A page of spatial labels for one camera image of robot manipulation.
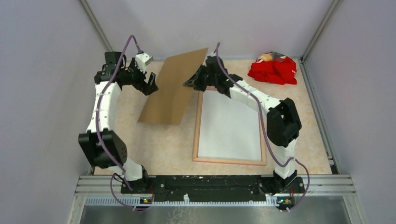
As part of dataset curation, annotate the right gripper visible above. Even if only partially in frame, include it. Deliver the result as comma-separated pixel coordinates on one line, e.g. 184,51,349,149
184,64,218,92

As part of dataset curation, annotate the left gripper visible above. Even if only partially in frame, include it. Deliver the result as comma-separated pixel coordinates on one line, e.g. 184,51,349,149
123,57,158,95

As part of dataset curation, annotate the brown backing board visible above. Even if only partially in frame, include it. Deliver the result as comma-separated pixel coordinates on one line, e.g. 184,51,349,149
138,48,208,125

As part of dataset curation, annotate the pink wooden picture frame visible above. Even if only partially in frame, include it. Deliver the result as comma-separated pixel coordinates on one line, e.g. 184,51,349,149
192,86,267,167

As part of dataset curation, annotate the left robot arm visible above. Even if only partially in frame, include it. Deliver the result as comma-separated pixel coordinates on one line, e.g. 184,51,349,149
78,51,158,193

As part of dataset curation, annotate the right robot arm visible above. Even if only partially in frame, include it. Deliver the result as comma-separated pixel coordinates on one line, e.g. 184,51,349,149
183,56,306,194

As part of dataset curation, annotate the red crumpled cloth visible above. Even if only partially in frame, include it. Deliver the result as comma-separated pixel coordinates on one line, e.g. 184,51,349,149
248,51,297,85

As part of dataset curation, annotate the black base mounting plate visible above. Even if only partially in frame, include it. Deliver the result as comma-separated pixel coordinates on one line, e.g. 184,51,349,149
120,175,305,203

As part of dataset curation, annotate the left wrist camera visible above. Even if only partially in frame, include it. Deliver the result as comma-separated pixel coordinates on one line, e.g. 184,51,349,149
135,52,154,73

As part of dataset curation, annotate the aluminium rail with cable duct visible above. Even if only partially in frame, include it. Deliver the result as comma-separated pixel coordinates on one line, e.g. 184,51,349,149
67,175,367,224

